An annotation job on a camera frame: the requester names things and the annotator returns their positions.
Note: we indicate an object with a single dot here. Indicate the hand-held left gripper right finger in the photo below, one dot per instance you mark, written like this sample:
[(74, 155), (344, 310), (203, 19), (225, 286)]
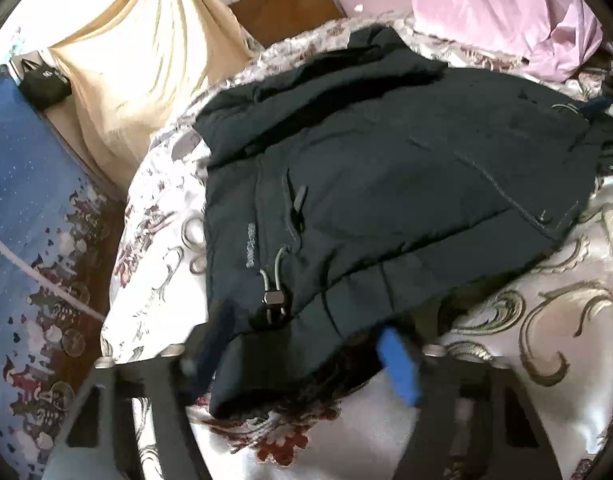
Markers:
[(399, 370)]

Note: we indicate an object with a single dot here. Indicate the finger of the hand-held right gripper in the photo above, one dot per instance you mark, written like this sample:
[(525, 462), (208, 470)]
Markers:
[(599, 108)]

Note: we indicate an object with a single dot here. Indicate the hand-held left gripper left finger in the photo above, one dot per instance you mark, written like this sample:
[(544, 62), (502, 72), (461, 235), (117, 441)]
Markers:
[(216, 335)]

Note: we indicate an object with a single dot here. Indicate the black jacket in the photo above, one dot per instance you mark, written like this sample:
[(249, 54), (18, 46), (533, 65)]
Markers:
[(386, 200)]

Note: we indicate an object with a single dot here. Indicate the pink curtain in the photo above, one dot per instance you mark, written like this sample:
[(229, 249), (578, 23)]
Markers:
[(506, 10)]

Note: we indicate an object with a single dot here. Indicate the floral satin bedspread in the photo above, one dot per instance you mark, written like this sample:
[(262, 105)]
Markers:
[(536, 320)]

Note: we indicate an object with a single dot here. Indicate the beige hanging cloth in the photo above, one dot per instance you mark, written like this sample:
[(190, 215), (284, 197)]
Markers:
[(146, 65)]

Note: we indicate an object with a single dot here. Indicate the black bag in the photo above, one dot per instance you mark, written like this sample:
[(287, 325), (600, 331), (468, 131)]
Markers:
[(44, 85)]

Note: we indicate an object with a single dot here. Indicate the wooden headboard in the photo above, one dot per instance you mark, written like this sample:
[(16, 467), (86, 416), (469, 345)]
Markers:
[(286, 10)]

